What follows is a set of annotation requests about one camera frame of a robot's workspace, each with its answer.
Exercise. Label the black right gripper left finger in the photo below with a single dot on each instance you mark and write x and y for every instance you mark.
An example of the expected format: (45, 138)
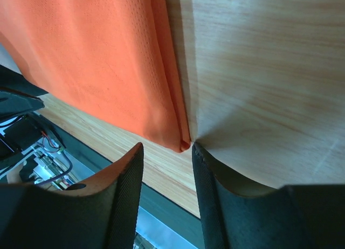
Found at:
(98, 212)

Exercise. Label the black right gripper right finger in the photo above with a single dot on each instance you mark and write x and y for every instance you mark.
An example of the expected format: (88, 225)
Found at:
(238, 212)

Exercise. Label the orange t shirt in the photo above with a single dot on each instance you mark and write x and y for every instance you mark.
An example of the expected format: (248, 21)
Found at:
(113, 59)

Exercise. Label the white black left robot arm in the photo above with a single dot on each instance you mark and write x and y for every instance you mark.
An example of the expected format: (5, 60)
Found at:
(31, 150)

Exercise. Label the aluminium frame rail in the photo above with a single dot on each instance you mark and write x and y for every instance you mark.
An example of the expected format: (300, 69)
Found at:
(158, 233)

